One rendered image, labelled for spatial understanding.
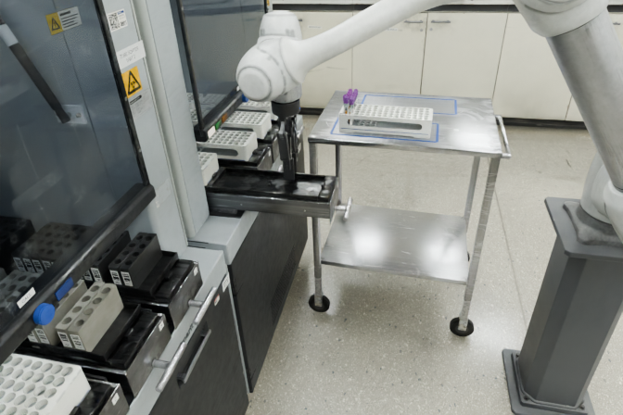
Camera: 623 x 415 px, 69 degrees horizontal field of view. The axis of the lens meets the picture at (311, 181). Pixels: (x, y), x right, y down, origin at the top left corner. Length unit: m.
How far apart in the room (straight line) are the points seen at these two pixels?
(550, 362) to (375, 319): 0.67
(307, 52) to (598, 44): 0.52
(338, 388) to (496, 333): 0.67
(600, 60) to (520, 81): 2.63
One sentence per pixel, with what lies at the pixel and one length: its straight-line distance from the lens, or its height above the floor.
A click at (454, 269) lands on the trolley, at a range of 1.81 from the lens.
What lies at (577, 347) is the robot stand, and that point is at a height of 0.32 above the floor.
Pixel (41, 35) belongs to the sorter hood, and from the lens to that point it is 0.76.
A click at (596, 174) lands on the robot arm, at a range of 1.33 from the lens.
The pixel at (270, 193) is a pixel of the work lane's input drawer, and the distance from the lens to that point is 1.21.
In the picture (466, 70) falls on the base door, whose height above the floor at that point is 0.42.
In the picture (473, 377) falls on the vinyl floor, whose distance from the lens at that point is 1.86.
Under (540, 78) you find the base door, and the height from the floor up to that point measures 0.39.
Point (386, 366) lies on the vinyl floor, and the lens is 1.83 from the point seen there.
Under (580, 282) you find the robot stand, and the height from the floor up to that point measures 0.57.
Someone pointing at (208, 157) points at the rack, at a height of 0.86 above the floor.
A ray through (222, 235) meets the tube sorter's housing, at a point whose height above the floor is 0.73.
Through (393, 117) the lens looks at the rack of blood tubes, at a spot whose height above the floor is 0.88.
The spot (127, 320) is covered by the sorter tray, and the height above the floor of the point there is 0.83.
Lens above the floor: 1.47
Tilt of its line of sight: 31 degrees down
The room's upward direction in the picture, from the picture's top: 2 degrees counter-clockwise
